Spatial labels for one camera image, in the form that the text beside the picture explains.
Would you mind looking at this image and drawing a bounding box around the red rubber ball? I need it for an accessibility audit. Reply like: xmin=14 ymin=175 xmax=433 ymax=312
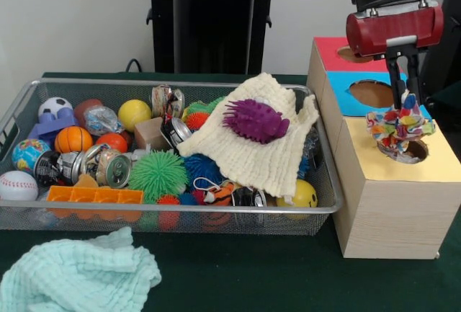
xmin=95 ymin=133 xmax=129 ymax=153

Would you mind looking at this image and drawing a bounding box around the multicoloured frayed cloth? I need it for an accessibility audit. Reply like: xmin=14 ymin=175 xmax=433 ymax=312
xmin=394 ymin=151 xmax=423 ymax=164

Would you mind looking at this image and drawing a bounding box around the yellow smiley ball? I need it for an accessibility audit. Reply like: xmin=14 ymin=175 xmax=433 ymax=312
xmin=276 ymin=179 xmax=318 ymax=208

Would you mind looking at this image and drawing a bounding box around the light blue muslin cloth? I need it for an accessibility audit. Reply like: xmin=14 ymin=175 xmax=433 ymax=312
xmin=0 ymin=227 xmax=162 ymax=312

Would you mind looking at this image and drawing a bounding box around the black looped cable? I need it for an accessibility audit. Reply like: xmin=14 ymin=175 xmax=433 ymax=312
xmin=125 ymin=58 xmax=146 ymax=73

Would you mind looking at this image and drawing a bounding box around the orange basketball toy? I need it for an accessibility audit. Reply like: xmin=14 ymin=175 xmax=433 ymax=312
xmin=54 ymin=126 xmax=94 ymax=153

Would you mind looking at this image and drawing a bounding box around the wooden box with three holes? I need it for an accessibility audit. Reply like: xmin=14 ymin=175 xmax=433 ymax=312
xmin=305 ymin=36 xmax=461 ymax=259

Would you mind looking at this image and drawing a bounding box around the white baseball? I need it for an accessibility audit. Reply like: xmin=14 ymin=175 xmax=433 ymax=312
xmin=0 ymin=170 xmax=39 ymax=202

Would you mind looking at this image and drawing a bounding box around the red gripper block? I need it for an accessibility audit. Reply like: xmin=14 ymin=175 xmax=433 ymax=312
xmin=345 ymin=1 xmax=445 ymax=110

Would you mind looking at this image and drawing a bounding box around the plain yellow ball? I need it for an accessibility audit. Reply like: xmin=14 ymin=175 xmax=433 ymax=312
xmin=117 ymin=99 xmax=153 ymax=133

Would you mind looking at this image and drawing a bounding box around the colourful dotted cloth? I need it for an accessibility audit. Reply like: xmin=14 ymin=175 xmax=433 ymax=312
xmin=365 ymin=89 xmax=437 ymax=155

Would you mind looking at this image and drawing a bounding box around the green spiky ball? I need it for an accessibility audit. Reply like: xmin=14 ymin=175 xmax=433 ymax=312
xmin=128 ymin=150 xmax=189 ymax=202

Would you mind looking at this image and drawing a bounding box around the orange plastic tray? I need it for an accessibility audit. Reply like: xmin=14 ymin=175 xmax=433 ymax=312
xmin=46 ymin=185 xmax=144 ymax=220

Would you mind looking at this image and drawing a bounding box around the wire mesh bin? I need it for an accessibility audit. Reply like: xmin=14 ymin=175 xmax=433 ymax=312
xmin=0 ymin=77 xmax=344 ymax=236

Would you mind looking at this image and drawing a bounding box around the black and white soccer ball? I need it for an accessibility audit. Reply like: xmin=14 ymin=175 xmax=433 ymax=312
xmin=38 ymin=97 xmax=74 ymax=118

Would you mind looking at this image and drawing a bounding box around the cream knitted cloth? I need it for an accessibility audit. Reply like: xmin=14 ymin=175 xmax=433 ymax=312
xmin=178 ymin=72 xmax=321 ymax=198

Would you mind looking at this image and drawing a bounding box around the purple spiky hedgehog toy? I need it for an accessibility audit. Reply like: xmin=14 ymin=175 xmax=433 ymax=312
xmin=222 ymin=98 xmax=291 ymax=146

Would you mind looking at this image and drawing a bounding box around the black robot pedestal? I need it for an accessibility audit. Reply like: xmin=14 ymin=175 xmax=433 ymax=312
xmin=138 ymin=0 xmax=291 ymax=75

